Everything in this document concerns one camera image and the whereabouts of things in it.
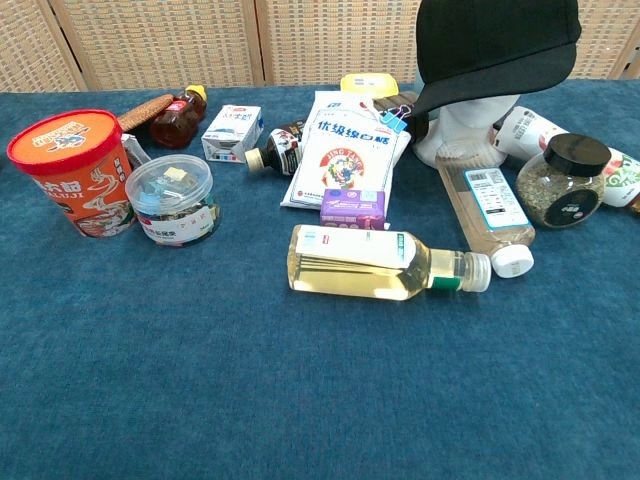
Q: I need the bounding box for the black fabric cap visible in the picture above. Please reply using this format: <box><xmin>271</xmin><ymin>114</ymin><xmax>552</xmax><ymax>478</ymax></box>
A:
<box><xmin>408</xmin><ymin>0</ymin><xmax>583</xmax><ymax>119</ymax></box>

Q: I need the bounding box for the white sugar bag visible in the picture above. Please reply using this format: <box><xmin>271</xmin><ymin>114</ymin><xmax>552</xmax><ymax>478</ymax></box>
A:
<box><xmin>279</xmin><ymin>90</ymin><xmax>412</xmax><ymax>210</ymax></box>

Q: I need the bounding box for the small purple box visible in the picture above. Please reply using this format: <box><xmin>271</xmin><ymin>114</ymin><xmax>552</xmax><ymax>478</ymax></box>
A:
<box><xmin>319</xmin><ymin>188</ymin><xmax>388</xmax><ymax>231</ymax></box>

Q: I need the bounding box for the yellow liquid plastic bottle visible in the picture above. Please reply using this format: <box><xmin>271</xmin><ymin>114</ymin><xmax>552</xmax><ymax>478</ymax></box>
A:
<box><xmin>286</xmin><ymin>223</ymin><xmax>494</xmax><ymax>302</ymax></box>

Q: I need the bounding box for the dark soy sauce bottle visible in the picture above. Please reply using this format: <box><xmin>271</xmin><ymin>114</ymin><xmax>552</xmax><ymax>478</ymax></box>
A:
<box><xmin>244</xmin><ymin>118</ymin><xmax>307</xmax><ymax>177</ymax></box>

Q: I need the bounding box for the small white blue carton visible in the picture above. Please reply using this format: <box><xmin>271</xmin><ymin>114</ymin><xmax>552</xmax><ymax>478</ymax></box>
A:
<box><xmin>200</xmin><ymin>104</ymin><xmax>265</xmax><ymax>165</ymax></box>

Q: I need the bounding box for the blue binder clip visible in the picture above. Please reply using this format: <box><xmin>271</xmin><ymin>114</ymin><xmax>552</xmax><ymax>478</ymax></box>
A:
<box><xmin>379</xmin><ymin>106</ymin><xmax>412</xmax><ymax>135</ymax></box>

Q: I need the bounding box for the clear jar of binder clips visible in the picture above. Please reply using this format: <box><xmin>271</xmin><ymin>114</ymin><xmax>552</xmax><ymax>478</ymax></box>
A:
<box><xmin>124</xmin><ymin>154</ymin><xmax>222</xmax><ymax>248</ymax></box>

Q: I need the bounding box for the blue tablecloth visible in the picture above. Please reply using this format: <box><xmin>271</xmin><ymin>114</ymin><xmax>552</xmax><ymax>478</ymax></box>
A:
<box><xmin>0</xmin><ymin>78</ymin><xmax>640</xmax><ymax>480</ymax></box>

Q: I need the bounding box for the yellow lidded container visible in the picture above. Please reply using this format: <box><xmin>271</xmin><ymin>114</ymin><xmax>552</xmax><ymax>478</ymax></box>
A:
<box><xmin>339</xmin><ymin>72</ymin><xmax>400</xmax><ymax>99</ymax></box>

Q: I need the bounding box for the pale drink bottle white cap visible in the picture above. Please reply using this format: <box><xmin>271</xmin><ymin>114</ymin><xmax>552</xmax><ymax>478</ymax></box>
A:
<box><xmin>434</xmin><ymin>152</ymin><xmax>537</xmax><ymax>280</ymax></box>

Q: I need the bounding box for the amber honey squeeze bottle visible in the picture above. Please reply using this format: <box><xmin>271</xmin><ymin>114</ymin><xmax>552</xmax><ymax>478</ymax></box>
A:
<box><xmin>149</xmin><ymin>84</ymin><xmax>208</xmax><ymax>150</ymax></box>

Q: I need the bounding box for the small silver sachet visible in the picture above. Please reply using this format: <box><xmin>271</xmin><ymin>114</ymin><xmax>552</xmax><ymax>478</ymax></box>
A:
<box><xmin>121</xmin><ymin>132</ymin><xmax>152</xmax><ymax>171</ymax></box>

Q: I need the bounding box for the white bottle red print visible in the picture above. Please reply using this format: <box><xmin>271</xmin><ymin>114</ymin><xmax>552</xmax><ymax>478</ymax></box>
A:
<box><xmin>492</xmin><ymin>105</ymin><xmax>569</xmax><ymax>159</ymax></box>

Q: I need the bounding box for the glass spice jar black lid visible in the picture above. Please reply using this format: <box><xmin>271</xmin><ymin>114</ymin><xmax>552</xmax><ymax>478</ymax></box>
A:
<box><xmin>515</xmin><ymin>133</ymin><xmax>613</xmax><ymax>231</ymax></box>

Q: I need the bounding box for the wicker folding screen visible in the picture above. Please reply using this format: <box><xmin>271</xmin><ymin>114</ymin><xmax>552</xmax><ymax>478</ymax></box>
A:
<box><xmin>0</xmin><ymin>0</ymin><xmax>640</xmax><ymax>93</ymax></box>

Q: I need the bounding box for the orange instant noodle cup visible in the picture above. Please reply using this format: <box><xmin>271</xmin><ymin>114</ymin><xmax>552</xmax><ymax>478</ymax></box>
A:
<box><xmin>6</xmin><ymin>109</ymin><xmax>138</xmax><ymax>240</ymax></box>

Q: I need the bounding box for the white cup green red pattern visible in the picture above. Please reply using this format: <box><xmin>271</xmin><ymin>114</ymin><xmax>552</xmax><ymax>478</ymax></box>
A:
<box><xmin>601</xmin><ymin>148</ymin><xmax>640</xmax><ymax>209</ymax></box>

